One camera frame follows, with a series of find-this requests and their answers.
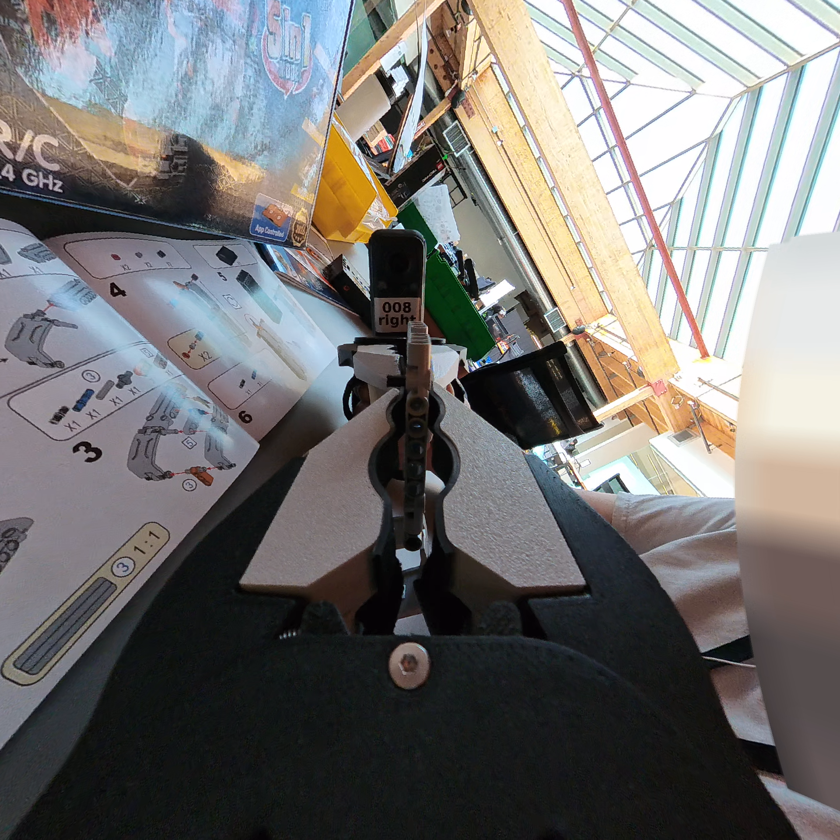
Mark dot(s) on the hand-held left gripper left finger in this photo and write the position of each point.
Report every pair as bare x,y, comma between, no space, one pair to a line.
315,518

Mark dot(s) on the clear plastic bag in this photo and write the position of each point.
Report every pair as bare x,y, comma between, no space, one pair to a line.
377,210

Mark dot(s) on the small black box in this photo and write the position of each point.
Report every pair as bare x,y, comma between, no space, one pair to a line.
344,282

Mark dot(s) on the white air vent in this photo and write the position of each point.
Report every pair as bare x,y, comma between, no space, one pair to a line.
455,139

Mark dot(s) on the white printed paper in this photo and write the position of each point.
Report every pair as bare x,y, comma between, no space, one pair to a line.
439,213

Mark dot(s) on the grey desk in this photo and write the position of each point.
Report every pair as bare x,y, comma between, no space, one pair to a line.
308,420

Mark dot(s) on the glass skylight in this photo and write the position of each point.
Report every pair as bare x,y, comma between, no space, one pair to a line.
754,131

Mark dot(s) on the black monitor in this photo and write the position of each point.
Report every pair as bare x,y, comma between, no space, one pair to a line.
610,484

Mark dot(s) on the grey toy beam arm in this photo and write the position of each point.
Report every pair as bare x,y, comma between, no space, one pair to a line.
417,420

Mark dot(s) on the white instruction booklet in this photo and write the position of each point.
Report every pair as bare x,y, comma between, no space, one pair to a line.
79,525

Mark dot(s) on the wooden window sill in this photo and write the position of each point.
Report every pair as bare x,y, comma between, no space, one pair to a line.
695,407

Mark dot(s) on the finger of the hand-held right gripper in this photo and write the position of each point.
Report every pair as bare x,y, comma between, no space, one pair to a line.
445,369
384,369

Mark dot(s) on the white paper roll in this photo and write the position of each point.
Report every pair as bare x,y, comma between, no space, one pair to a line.
364,105

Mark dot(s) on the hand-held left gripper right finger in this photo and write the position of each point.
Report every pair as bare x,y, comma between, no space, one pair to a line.
512,518

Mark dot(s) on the green plastic bin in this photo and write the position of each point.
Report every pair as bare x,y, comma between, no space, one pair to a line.
459,308

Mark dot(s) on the large blue toy box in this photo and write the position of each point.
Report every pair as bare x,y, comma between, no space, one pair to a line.
164,85

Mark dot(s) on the person's right forearm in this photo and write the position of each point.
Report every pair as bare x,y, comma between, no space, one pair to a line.
676,558

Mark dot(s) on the black carton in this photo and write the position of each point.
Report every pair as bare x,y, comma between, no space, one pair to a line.
417,174

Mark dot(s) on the large wooden ceiling beam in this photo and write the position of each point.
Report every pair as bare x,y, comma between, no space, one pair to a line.
571,164

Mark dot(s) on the person's white shirt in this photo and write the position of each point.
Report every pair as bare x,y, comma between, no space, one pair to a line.
741,709

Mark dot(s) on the yellow plastic bin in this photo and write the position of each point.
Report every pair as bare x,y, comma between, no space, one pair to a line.
338,190

